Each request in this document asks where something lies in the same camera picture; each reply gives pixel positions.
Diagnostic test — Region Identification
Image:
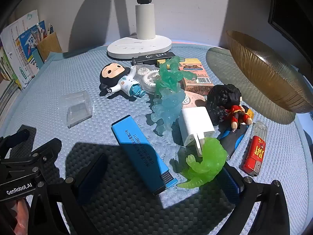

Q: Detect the white charger plug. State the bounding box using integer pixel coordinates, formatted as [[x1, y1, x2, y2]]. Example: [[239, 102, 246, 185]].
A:
[[179, 106, 216, 157]]

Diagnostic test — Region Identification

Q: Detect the astronaut doll figurine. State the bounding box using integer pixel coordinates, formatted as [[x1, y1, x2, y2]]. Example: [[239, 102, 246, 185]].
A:
[[99, 63, 147, 99]]

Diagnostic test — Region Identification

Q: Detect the pink round gadget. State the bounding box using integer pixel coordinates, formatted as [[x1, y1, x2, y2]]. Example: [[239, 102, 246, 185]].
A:
[[182, 90, 207, 109]]

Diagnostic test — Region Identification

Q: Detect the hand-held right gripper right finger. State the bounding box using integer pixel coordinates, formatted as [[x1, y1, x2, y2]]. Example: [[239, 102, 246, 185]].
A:
[[221, 163, 291, 235]]

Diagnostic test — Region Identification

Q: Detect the row of books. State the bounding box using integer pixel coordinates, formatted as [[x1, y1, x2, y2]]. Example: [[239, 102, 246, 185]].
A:
[[0, 10, 47, 118]]

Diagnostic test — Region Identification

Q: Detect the bunch of pens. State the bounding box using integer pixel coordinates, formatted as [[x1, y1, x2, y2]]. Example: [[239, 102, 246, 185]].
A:
[[36, 22, 54, 43]]

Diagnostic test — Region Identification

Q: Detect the blue black utility knife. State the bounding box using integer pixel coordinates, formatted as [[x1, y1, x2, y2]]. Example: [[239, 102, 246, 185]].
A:
[[218, 105, 255, 161]]

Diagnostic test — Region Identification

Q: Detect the red lighter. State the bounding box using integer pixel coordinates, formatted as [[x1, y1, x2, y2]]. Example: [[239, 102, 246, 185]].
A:
[[241, 121, 268, 177]]

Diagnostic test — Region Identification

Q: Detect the clear correction tape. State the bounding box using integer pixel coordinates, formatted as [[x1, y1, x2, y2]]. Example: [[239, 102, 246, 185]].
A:
[[133, 65, 162, 93]]

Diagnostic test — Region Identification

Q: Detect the black monitor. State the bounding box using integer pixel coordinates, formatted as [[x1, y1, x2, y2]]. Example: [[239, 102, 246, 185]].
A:
[[268, 0, 313, 52]]

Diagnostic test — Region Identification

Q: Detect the cardboard pen holder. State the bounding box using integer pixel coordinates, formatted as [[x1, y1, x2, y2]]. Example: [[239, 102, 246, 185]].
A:
[[35, 32, 63, 61]]

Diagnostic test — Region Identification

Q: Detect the yellow rectangular box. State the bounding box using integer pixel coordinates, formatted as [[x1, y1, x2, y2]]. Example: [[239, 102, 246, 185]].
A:
[[156, 58, 201, 67]]

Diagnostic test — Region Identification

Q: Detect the green translucent monster figure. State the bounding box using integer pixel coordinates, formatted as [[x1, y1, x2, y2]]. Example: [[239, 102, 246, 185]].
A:
[[154, 56, 196, 98]]

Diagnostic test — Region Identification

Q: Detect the pink printed box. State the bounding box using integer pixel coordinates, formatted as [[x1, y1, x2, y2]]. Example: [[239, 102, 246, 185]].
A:
[[178, 62, 213, 96]]

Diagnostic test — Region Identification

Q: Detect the amber ribbed glass bowl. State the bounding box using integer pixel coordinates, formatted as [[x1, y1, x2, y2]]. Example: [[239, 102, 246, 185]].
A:
[[225, 30, 313, 114]]

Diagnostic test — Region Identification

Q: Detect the blue translucent monster figure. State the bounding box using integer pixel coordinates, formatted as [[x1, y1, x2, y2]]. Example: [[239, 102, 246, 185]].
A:
[[146, 88, 186, 137]]

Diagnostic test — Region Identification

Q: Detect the black spiky monster figure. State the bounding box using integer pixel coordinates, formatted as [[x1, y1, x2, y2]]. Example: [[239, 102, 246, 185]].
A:
[[206, 84, 229, 126]]

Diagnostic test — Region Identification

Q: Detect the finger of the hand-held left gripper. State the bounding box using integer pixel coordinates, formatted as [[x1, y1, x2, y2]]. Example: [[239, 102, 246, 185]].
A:
[[32, 138, 61, 174], [0, 125, 36, 161]]

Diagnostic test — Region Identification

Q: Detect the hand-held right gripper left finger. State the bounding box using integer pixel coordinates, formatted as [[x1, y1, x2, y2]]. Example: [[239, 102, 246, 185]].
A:
[[31, 153, 108, 235]]

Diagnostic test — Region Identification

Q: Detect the blue rectangular box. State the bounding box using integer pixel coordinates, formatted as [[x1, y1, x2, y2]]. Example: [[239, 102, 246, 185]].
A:
[[111, 115, 178, 196]]

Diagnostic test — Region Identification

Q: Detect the blue textured mat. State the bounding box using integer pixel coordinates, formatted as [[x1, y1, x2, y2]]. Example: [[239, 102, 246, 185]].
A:
[[0, 44, 313, 235]]

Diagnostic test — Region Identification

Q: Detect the green dinosaur toy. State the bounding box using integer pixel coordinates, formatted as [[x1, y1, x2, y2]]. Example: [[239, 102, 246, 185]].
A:
[[176, 137, 227, 189]]

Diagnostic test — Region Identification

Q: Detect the black-haired red-clothed figurine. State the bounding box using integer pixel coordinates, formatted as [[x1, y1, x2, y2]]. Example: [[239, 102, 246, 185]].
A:
[[220, 84, 253, 131]]

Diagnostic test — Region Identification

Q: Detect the white desk lamp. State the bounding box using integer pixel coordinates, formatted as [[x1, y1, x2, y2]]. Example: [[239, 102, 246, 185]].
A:
[[107, 0, 173, 59]]

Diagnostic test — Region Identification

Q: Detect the black flash drive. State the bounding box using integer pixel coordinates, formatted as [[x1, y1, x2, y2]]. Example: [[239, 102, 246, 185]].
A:
[[131, 52, 176, 65]]

